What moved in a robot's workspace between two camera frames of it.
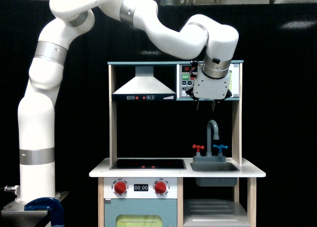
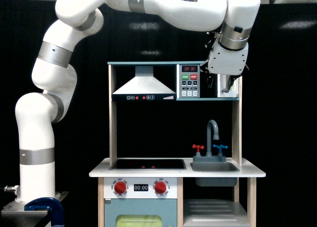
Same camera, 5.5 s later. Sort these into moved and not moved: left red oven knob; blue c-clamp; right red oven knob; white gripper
Moved: white gripper
Not moved: right red oven knob; blue c-clamp; left red oven knob
